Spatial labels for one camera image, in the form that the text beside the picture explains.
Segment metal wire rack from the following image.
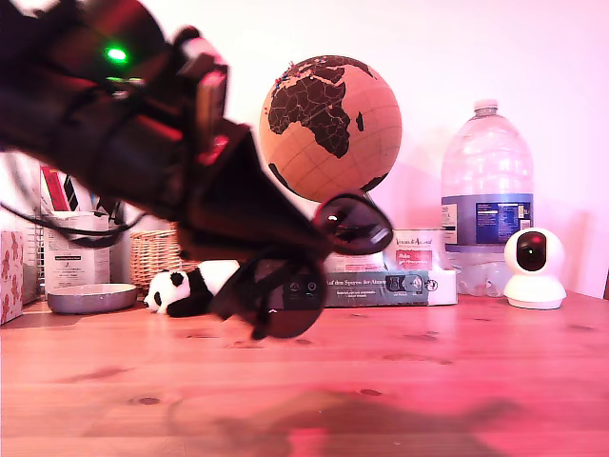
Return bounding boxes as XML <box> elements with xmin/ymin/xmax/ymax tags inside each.
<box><xmin>31</xmin><ymin>207</ymin><xmax>47</xmax><ymax>287</ymax></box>

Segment white carton pen holder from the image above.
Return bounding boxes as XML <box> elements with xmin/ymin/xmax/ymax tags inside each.
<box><xmin>41</xmin><ymin>211</ymin><xmax>111</xmax><ymax>292</ymax></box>

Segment black sunglasses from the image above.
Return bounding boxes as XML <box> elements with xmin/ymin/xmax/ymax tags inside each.
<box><xmin>208</xmin><ymin>192</ymin><xmax>395</xmax><ymax>342</ymax></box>

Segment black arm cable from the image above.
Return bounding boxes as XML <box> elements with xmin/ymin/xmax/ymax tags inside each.
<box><xmin>0</xmin><ymin>156</ymin><xmax>148</xmax><ymax>248</ymax></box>

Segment clear storage jar with lid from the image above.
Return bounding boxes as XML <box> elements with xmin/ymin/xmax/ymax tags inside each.
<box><xmin>0</xmin><ymin>151</ymin><xmax>44</xmax><ymax>306</ymax></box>

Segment large clear water bottle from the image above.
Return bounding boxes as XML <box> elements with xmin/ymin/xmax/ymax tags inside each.
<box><xmin>440</xmin><ymin>98</ymin><xmax>536</xmax><ymax>297</ymax></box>

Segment small white round camera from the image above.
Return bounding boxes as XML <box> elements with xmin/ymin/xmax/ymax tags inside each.
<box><xmin>502</xmin><ymin>228</ymin><xmax>568</xmax><ymax>310</ymax></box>

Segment wicker basket with handle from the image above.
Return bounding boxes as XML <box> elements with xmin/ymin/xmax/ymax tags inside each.
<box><xmin>128</xmin><ymin>228</ymin><xmax>202</xmax><ymax>289</ymax></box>

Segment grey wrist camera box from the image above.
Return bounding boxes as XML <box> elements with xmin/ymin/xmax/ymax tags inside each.
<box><xmin>174</xmin><ymin>26</ymin><xmax>228</xmax><ymax>77</ymax></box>

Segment grey shallow bowl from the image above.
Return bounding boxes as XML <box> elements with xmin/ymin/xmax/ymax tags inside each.
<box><xmin>46</xmin><ymin>283</ymin><xmax>139</xmax><ymax>315</ymax></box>

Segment red and white tube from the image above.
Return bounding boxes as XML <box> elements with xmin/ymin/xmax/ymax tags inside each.
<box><xmin>40</xmin><ymin>165</ymin><xmax>71</xmax><ymax>212</ymax></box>

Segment flat grey game box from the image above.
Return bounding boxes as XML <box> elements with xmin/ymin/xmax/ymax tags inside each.
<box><xmin>324</xmin><ymin>268</ymin><xmax>459</xmax><ymax>308</ymax></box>

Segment panda plush toy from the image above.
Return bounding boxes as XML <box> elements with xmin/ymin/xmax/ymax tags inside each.
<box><xmin>143</xmin><ymin>259</ymin><xmax>242</xmax><ymax>319</ymax></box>

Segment cork globe on metal stand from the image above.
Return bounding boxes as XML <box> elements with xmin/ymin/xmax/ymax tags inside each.
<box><xmin>259</xmin><ymin>54</ymin><xmax>403</xmax><ymax>205</ymax></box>

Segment black pen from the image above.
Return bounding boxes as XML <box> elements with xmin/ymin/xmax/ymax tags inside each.
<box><xmin>64</xmin><ymin>174</ymin><xmax>80</xmax><ymax>211</ymax></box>

